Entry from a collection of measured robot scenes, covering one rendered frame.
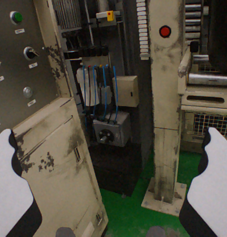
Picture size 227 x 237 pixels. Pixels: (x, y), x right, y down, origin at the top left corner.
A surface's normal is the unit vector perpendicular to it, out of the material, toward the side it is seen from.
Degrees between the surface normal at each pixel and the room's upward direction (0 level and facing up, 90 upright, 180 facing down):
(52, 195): 90
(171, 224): 0
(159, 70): 90
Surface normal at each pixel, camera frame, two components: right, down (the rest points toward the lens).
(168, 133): -0.41, 0.51
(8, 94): 0.90, 0.11
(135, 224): -0.13, -0.86
